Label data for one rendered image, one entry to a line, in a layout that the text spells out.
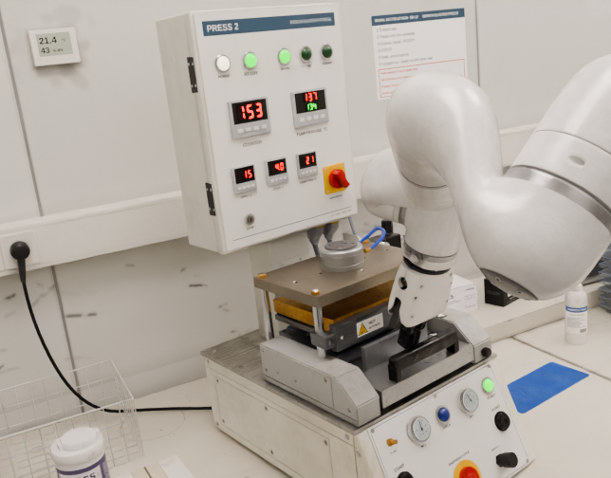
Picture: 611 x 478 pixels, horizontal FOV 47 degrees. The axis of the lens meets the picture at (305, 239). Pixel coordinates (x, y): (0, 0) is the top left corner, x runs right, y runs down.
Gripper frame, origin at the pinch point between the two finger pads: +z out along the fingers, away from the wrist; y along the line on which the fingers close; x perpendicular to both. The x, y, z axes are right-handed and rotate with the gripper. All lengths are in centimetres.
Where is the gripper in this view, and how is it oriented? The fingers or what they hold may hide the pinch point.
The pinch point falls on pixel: (409, 337)
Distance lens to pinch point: 118.0
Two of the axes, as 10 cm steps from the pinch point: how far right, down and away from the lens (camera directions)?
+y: 7.8, -2.4, 5.8
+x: -6.2, -4.6, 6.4
